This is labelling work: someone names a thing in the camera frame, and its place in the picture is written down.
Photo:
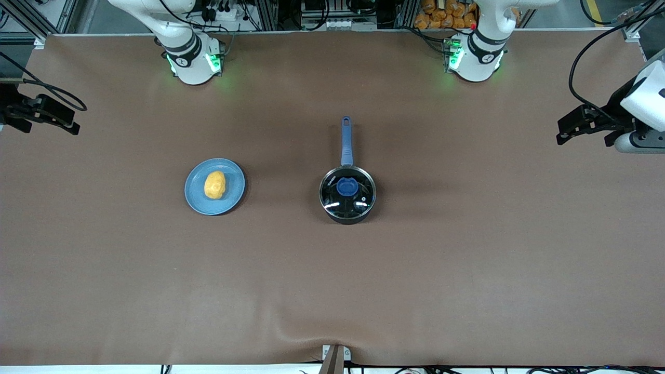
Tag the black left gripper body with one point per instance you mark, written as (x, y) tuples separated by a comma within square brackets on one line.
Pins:
[(616, 107)]

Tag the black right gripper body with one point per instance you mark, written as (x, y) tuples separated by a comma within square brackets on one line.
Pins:
[(8, 104)]

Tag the yellow potato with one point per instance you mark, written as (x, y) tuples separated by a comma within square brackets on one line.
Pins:
[(214, 185)]

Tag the glass lid with blue knob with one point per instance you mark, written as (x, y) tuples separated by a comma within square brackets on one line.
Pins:
[(359, 205)]

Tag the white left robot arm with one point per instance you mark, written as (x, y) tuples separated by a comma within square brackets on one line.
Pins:
[(478, 62)]

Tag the bag of orange objects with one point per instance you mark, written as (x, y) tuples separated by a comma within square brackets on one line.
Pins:
[(441, 15)]

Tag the blue round plate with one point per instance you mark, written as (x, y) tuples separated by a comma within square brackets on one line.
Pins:
[(231, 200)]

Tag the brown table cloth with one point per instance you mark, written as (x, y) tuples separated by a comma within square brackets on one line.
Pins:
[(156, 285)]

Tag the white power strip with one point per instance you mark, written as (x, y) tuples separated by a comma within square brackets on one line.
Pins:
[(221, 13)]

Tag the white terminal strip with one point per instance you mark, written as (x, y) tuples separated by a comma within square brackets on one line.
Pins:
[(327, 24)]

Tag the white corner bracket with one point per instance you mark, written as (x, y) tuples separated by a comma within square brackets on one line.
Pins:
[(39, 42), (632, 35)]

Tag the aluminium frame beam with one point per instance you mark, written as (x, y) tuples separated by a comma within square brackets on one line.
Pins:
[(641, 21), (26, 18)]

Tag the metal bracket with post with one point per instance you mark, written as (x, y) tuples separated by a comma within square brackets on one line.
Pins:
[(335, 358)]

